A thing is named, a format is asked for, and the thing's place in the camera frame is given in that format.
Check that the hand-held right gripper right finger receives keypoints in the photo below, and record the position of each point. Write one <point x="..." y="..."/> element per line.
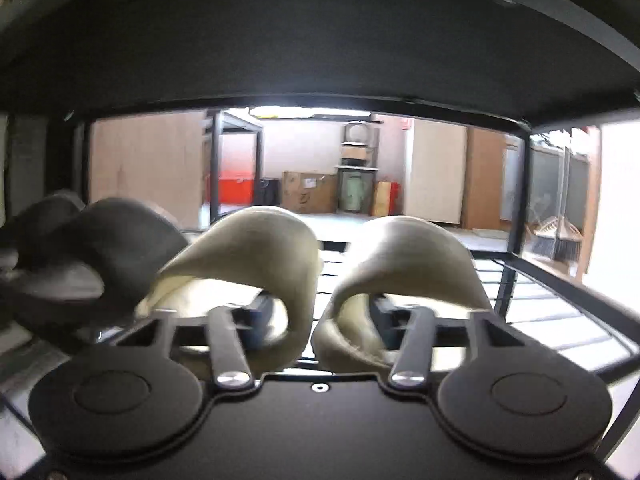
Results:
<point x="417" y="345"/>

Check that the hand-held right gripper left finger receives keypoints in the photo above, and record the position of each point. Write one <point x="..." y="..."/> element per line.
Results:
<point x="225" y="340"/>

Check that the beige foam slide slipper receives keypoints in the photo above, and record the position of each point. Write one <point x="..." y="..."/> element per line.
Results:
<point x="415" y="260"/>
<point x="260" y="250"/>

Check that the black metal shoe rack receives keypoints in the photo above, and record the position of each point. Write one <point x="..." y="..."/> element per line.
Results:
<point x="320" y="50"/>

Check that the black slide slipper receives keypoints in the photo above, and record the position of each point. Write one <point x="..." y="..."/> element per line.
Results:
<point x="35" y="220"/>
<point x="115" y="260"/>

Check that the yellow and red bag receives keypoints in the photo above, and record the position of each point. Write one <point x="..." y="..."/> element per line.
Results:
<point x="387" y="197"/>

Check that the red box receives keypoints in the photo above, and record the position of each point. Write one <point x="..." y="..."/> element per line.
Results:
<point x="237" y="187"/>

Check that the black bin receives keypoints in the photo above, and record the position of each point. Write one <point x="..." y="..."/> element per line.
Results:
<point x="270" y="191"/>

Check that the large cardboard box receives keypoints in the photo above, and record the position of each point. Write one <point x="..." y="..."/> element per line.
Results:
<point x="309" y="192"/>

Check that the white panel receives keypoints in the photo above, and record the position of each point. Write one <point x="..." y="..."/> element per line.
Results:
<point x="435" y="170"/>

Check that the broom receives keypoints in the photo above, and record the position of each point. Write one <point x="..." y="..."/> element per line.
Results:
<point x="557" y="237"/>

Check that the brown wooden door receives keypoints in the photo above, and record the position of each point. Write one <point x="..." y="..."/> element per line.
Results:
<point x="487" y="180"/>

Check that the brown wooden board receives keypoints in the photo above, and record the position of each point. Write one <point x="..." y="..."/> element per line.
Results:
<point x="145" y="170"/>

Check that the small cardboard box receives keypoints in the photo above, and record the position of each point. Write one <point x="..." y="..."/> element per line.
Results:
<point x="355" y="154"/>

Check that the black metal shelf frame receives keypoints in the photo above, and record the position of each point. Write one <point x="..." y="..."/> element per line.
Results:
<point x="260" y="160"/>

